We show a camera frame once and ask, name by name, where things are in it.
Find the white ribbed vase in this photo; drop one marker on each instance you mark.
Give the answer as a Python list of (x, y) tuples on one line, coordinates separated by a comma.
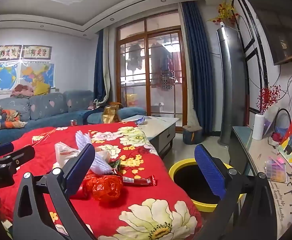
[(258, 127)]

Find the gold gift bag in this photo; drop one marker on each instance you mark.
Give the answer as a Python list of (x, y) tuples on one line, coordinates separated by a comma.
[(111, 113)]

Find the white plastic bag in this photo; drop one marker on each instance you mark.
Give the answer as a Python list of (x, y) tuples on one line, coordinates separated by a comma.
[(63, 152)]

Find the pile of clothes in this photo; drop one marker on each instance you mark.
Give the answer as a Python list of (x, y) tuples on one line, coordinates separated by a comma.
[(22, 91)]

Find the red drink can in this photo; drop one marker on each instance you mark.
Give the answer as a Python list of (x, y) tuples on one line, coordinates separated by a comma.
[(73, 122)]

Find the framed calligraphy embroidery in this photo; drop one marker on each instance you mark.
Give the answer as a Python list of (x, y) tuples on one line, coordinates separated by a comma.
[(36, 52), (6, 53)]

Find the grey tower air conditioner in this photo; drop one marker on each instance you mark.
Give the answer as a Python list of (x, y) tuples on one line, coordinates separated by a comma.
[(232, 85)]

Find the yellow cardboard box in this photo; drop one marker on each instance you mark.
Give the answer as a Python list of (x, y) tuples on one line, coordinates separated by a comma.
[(132, 100)]

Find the yellow pillow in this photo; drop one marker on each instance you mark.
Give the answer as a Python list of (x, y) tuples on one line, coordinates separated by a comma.
[(41, 88)]

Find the dark hanging garment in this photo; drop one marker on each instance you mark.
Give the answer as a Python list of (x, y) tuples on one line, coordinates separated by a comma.
[(134, 57)]

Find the patterned hanging garment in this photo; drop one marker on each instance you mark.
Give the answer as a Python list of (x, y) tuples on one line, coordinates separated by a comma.
[(163, 67)]

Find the purple picture card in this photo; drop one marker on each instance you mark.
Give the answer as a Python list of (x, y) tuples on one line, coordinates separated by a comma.
[(270, 122)]

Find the country map poster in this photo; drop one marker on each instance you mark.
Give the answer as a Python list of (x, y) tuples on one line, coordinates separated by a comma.
[(36, 73)]

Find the wooden glass sliding door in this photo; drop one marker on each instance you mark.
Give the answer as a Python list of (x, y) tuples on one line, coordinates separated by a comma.
[(148, 37)]

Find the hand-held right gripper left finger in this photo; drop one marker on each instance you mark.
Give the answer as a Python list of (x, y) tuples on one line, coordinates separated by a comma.
[(78, 167)]

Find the blue sofa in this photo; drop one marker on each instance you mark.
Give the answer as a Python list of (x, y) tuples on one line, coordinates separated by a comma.
[(48, 105)]

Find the television cabinet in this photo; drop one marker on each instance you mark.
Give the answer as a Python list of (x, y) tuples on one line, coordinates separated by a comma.
[(258, 170)]

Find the blue and beige curtain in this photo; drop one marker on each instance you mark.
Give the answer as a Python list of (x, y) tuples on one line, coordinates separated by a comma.
[(101, 67)]

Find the pink plastic tool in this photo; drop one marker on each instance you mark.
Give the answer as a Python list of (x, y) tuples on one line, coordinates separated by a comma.
[(277, 159)]

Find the blue foil wrapper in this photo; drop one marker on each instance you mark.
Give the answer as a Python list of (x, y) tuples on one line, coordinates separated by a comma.
[(141, 120)]

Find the wall television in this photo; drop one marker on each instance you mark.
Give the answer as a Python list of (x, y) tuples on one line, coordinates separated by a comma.
[(280, 25)]

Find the colourful patterned throw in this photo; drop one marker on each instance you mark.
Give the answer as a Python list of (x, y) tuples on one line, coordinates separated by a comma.
[(6, 120)]

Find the red plastic wrapper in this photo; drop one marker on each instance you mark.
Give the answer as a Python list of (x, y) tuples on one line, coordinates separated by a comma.
[(86, 187)]

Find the world map poster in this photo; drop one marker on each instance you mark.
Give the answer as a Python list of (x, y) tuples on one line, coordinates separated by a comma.
[(1, 78)]

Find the grey coffee table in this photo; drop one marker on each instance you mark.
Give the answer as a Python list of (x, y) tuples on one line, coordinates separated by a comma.
[(160, 132)]

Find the red snack bar wrapper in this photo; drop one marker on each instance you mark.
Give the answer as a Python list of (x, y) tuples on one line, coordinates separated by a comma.
[(138, 180)]

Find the white foam fruit net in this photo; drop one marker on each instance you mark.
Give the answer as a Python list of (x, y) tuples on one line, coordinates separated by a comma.
[(83, 140)]

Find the clear bead organiser box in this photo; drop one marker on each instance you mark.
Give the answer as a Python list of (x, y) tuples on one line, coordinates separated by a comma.
[(277, 172)]

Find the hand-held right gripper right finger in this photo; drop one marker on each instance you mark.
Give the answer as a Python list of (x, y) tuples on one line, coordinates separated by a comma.
[(208, 170)]

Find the yellow artificial flowers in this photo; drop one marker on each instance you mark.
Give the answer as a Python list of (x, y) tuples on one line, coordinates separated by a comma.
[(225, 12)]

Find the green snack wrapper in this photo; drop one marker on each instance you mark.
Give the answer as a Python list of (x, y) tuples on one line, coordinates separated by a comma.
[(114, 166)]

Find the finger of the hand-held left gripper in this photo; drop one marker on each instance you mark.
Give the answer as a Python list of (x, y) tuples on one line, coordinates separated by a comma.
[(1, 148), (16, 158)]

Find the blue storage stool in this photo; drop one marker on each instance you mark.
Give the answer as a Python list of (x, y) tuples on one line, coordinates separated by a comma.
[(192, 135)]

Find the yellow trash bin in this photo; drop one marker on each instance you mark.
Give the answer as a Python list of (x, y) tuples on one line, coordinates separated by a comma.
[(175, 166)]

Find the red mesh wrapper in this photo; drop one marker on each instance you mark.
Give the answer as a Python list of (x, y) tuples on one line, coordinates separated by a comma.
[(107, 187)]

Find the red floral blanket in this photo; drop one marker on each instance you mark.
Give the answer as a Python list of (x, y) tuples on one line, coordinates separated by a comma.
[(148, 190)]

